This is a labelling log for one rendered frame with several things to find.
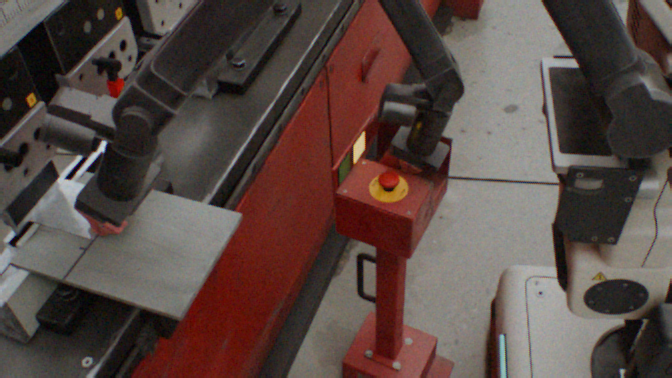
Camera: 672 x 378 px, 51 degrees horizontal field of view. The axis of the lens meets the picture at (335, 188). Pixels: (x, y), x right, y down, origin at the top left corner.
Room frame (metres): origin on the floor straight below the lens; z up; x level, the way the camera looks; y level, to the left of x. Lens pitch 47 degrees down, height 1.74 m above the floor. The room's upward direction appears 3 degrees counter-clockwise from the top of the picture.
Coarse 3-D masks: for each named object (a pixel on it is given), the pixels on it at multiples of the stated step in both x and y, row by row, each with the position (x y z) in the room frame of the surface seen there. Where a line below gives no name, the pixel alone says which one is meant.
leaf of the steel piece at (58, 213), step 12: (60, 192) 0.71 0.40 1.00; (72, 192) 0.71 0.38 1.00; (48, 204) 0.69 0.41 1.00; (60, 204) 0.69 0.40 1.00; (72, 204) 0.69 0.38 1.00; (36, 216) 0.67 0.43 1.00; (48, 216) 0.67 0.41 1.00; (60, 216) 0.67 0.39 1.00; (72, 216) 0.66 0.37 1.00; (60, 228) 0.64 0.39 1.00; (72, 228) 0.64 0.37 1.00; (84, 228) 0.64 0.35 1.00
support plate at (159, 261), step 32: (160, 192) 0.70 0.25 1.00; (128, 224) 0.65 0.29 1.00; (160, 224) 0.64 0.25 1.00; (192, 224) 0.64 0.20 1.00; (224, 224) 0.63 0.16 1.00; (32, 256) 0.60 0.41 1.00; (64, 256) 0.60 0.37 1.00; (96, 256) 0.59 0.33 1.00; (128, 256) 0.59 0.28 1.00; (160, 256) 0.59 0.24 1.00; (192, 256) 0.58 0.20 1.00; (96, 288) 0.54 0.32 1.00; (128, 288) 0.54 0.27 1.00; (160, 288) 0.53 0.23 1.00; (192, 288) 0.53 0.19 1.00
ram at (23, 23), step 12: (36, 0) 0.76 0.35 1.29; (48, 0) 0.78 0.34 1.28; (60, 0) 0.79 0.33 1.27; (24, 12) 0.74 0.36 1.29; (36, 12) 0.75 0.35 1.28; (48, 12) 0.77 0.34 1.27; (12, 24) 0.72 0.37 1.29; (24, 24) 0.73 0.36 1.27; (36, 24) 0.75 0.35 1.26; (0, 36) 0.70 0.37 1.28; (12, 36) 0.71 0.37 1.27; (0, 48) 0.69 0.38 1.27
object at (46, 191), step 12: (48, 168) 0.71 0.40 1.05; (36, 180) 0.69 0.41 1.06; (48, 180) 0.70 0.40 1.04; (24, 192) 0.66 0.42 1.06; (36, 192) 0.68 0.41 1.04; (48, 192) 0.70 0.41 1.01; (12, 204) 0.64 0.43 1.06; (24, 204) 0.66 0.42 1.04; (36, 204) 0.68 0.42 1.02; (0, 216) 0.64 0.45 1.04; (12, 216) 0.63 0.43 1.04; (24, 216) 0.65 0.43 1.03; (12, 228) 0.63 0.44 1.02
